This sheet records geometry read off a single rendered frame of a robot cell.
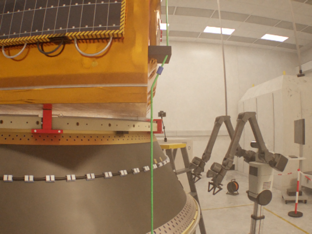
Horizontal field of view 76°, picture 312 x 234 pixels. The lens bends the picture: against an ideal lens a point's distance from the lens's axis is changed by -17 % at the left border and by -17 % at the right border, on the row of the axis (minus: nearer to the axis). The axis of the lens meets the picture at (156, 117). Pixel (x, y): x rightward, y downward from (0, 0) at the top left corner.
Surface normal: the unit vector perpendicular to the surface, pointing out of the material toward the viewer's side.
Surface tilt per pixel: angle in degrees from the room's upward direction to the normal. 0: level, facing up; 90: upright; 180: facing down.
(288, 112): 90
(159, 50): 90
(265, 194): 90
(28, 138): 62
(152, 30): 91
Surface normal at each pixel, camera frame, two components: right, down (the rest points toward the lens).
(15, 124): 0.36, -0.06
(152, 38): 0.80, -0.02
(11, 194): 0.31, -0.52
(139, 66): 0.07, -0.04
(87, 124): 0.65, -0.05
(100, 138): 0.64, -0.51
